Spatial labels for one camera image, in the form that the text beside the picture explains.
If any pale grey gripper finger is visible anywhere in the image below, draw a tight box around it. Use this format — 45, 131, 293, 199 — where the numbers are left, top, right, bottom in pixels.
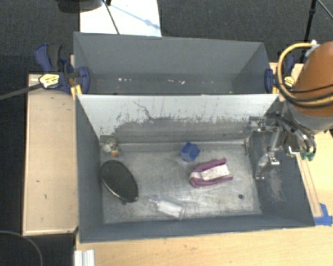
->
248, 115, 268, 134
254, 146, 281, 181

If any purple folded cloth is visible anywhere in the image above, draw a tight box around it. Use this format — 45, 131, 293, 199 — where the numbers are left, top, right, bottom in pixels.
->
188, 157, 235, 188

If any small blue block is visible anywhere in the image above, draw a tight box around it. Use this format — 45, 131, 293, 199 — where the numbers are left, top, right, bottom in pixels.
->
179, 141, 201, 162

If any grey metal bin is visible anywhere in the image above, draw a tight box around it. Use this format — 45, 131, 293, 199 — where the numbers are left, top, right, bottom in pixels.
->
72, 31, 316, 244

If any clear plastic bottle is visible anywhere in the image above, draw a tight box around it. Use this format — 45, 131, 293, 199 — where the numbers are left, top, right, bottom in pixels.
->
148, 196, 188, 221

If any black oval disc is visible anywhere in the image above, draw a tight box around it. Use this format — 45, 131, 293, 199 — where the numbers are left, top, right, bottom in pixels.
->
99, 159, 140, 205

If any pale wood flat board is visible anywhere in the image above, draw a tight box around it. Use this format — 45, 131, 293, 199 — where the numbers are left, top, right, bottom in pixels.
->
22, 73, 80, 237

